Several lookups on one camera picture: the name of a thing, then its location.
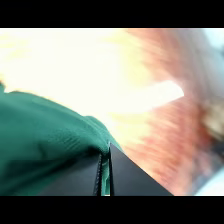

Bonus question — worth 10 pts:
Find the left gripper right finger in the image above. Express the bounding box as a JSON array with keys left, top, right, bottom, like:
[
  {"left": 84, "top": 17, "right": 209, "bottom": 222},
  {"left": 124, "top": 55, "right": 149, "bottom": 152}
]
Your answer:
[{"left": 108, "top": 142, "right": 173, "bottom": 197}]

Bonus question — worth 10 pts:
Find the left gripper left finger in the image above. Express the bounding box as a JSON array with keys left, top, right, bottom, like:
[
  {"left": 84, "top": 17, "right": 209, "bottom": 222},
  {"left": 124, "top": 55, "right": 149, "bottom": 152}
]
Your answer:
[{"left": 39, "top": 152, "right": 103, "bottom": 197}]

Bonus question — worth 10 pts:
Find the green T-shirt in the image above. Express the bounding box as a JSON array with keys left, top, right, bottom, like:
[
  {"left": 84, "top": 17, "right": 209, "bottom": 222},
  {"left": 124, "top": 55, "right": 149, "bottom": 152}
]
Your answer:
[{"left": 0, "top": 83, "right": 123, "bottom": 197}]

